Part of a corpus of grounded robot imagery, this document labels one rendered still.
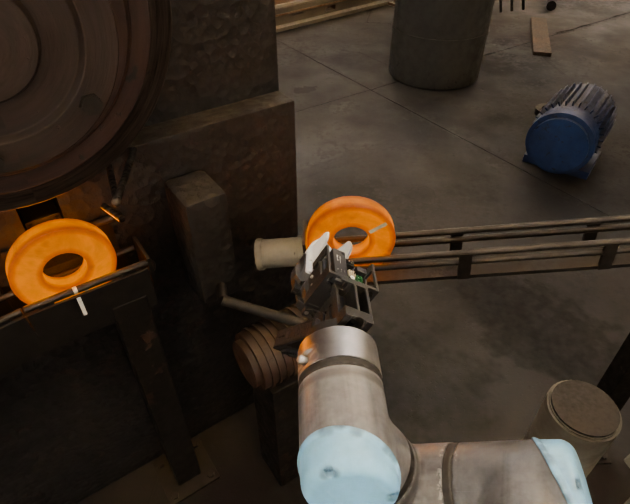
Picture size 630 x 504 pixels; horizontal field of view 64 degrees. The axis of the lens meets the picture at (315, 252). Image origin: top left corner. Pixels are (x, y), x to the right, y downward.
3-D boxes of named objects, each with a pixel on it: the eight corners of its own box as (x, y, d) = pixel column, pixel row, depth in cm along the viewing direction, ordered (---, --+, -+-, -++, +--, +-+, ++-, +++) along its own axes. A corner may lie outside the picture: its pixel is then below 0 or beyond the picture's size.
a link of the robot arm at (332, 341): (353, 414, 58) (278, 391, 55) (349, 378, 62) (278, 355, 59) (398, 370, 53) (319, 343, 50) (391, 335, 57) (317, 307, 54)
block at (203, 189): (182, 277, 104) (159, 177, 89) (217, 262, 108) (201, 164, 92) (204, 308, 98) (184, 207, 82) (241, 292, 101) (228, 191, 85)
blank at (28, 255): (-20, 258, 74) (-17, 271, 72) (74, 199, 78) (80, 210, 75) (49, 313, 86) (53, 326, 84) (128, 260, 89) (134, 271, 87)
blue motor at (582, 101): (511, 172, 240) (531, 103, 218) (547, 127, 275) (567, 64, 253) (579, 194, 227) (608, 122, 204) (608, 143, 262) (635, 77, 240)
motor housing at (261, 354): (248, 458, 133) (225, 321, 98) (317, 415, 143) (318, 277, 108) (274, 499, 125) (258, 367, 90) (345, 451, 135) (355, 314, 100)
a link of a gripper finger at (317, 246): (337, 218, 72) (343, 260, 65) (317, 246, 76) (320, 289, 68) (318, 209, 71) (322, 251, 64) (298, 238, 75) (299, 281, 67)
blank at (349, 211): (339, 274, 100) (339, 286, 97) (290, 222, 91) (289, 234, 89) (408, 238, 93) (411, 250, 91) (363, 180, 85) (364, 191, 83)
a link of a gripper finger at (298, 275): (325, 260, 71) (329, 304, 64) (319, 268, 72) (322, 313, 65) (296, 247, 69) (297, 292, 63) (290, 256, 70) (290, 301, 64)
